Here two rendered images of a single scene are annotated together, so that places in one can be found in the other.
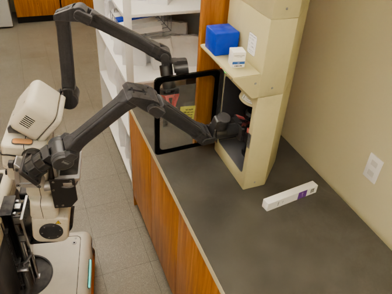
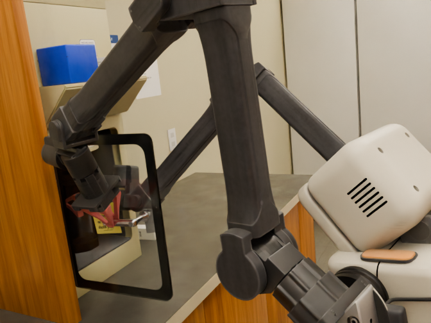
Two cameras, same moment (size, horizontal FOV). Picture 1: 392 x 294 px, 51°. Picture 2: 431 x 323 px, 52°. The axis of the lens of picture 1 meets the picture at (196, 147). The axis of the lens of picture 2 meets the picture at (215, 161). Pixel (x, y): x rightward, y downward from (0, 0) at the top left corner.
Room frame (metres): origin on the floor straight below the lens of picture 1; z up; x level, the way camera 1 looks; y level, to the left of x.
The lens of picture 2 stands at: (1.99, 1.03, 1.51)
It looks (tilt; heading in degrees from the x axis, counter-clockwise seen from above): 12 degrees down; 233
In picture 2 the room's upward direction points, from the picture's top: 6 degrees counter-clockwise
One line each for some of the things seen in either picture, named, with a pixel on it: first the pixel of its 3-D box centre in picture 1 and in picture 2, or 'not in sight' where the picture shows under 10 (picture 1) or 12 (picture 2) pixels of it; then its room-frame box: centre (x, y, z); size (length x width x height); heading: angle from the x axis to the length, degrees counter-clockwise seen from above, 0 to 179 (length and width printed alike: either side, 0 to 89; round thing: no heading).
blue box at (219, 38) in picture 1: (221, 39); (68, 65); (1.57, -0.07, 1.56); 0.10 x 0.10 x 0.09; 24
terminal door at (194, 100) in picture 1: (186, 113); (108, 217); (1.58, 0.05, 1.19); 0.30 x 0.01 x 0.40; 116
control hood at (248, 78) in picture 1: (227, 69); (97, 100); (1.49, -0.11, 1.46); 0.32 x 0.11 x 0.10; 24
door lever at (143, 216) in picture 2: not in sight; (125, 220); (1.58, 0.13, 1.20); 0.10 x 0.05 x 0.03; 116
